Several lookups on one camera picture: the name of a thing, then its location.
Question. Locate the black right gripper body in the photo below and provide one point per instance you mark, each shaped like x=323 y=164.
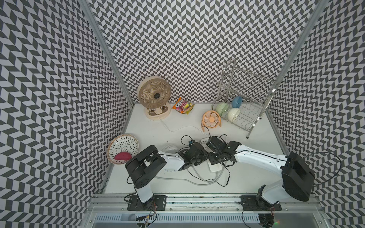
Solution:
x=215 y=158

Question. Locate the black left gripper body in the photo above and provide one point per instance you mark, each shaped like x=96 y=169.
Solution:
x=202 y=157

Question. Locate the white power strip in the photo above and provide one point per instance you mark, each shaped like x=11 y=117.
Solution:
x=215 y=168

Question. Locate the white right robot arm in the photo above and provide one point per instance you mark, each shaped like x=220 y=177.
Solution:
x=296 y=178

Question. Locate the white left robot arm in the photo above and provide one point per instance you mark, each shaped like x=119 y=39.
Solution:
x=145 y=166

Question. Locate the small white desk fan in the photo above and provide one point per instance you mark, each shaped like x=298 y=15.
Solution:
x=169 y=148

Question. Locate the small orange desk fan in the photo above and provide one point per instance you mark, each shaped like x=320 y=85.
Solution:
x=210 y=119

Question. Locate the beige panda desk fan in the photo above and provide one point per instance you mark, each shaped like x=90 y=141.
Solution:
x=153 y=94

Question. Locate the cream ceramic bowl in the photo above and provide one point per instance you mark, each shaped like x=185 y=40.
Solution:
x=232 y=114

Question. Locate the green ceramic bowl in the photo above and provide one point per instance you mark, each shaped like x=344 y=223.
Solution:
x=221 y=108

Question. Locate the colourful snack bag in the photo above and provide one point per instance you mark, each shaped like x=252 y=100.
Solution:
x=183 y=106

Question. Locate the silver metal dish rack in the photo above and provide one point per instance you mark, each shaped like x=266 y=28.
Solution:
x=257 y=92

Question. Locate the woven patterned basket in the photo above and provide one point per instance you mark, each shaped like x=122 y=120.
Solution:
x=122 y=143

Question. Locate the pink object in basket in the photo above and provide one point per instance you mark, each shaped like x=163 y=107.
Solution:
x=123 y=156

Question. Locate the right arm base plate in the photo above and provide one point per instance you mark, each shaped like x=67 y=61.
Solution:
x=250 y=203

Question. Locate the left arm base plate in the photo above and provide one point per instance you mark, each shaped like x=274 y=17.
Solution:
x=156 y=203

